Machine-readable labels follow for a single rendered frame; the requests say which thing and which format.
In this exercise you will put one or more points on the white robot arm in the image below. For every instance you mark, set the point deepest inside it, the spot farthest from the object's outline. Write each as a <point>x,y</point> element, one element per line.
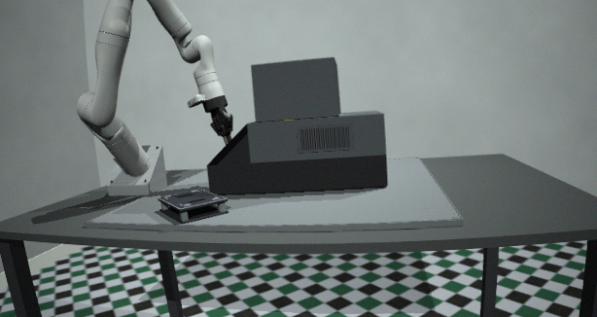
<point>98,109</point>

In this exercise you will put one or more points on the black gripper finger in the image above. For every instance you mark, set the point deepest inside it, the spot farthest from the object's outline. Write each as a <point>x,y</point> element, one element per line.
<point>215,126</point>
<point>227,127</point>

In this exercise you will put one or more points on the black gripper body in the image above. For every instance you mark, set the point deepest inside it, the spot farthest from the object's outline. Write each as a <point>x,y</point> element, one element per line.
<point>217,104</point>

